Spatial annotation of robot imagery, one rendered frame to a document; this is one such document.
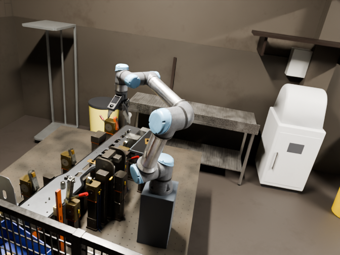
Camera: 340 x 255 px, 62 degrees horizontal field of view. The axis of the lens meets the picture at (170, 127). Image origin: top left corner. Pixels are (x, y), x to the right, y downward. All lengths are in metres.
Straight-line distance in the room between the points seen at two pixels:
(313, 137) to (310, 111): 0.32
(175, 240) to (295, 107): 2.28
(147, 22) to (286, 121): 2.25
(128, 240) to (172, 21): 2.94
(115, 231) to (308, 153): 2.60
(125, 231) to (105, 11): 3.12
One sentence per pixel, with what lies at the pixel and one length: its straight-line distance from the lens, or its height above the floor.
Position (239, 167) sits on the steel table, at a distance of 3.89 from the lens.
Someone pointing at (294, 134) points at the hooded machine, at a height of 0.85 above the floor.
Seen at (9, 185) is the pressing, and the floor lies 1.30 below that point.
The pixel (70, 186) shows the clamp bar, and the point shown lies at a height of 1.17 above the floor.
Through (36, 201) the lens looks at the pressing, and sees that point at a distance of 1.89.
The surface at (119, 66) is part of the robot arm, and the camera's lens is 1.64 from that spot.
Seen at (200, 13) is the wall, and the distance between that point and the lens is 4.01.
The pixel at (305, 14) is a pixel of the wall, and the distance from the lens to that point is 4.12.
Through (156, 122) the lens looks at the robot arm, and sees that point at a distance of 1.28.
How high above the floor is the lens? 2.20
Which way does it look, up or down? 26 degrees down
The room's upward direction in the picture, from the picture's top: 8 degrees clockwise
